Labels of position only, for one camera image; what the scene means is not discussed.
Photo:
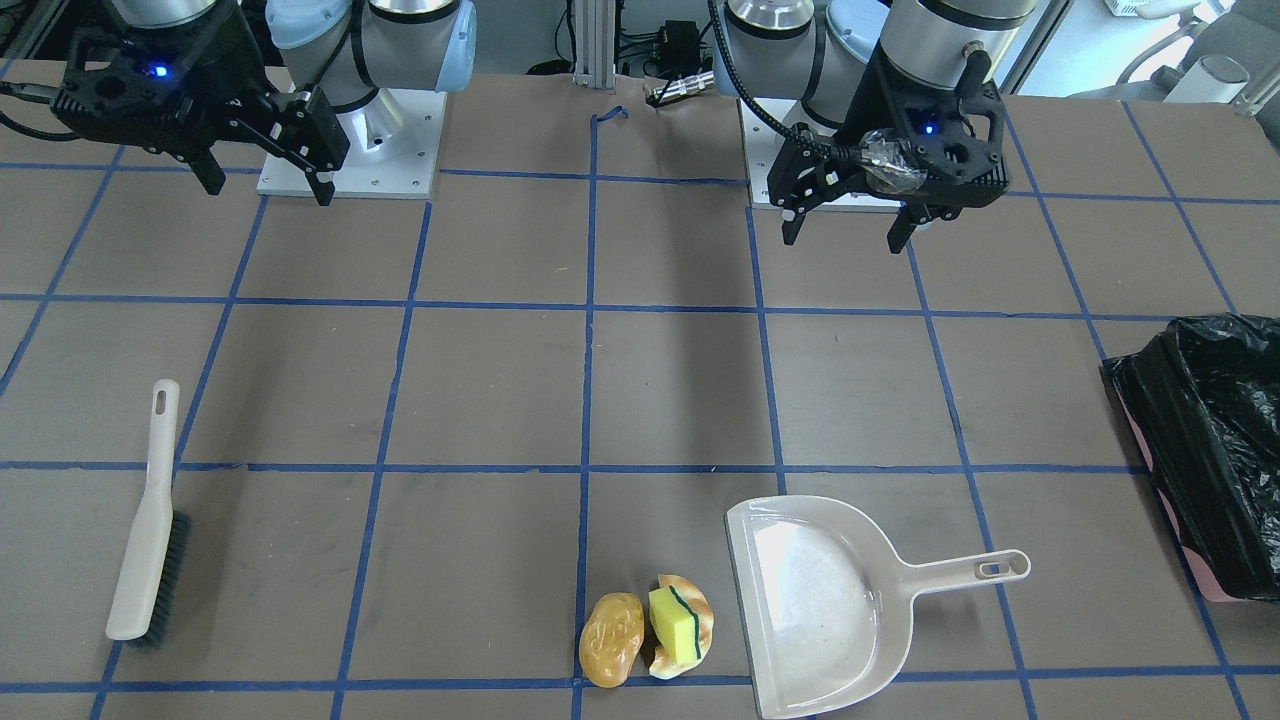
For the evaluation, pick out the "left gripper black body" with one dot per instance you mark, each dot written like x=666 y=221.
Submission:
x=868 y=108

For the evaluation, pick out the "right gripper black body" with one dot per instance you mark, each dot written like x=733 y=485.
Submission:
x=228 y=62

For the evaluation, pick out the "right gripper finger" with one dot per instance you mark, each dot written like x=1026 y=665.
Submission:
x=301 y=128
x=208 y=172

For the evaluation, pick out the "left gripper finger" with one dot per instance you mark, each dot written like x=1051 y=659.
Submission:
x=809 y=171
x=910 y=216

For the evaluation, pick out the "beige plastic dustpan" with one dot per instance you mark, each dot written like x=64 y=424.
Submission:
x=827 y=603

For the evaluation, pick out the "beige hand brush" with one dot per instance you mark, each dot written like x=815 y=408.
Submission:
x=146 y=587

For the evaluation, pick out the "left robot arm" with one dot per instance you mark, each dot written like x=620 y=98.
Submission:
x=794 y=63

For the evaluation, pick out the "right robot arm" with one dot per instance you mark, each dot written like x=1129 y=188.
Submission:
x=351 y=50

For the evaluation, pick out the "black trash bag bin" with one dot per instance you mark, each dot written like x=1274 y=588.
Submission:
x=1201 y=398

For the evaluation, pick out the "yellow green sponge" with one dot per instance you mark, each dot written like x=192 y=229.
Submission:
x=676 y=624

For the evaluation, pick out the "yellow potato toy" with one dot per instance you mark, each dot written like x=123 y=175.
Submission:
x=611 y=638

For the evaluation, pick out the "aluminium frame post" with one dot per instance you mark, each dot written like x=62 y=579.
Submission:
x=594 y=27

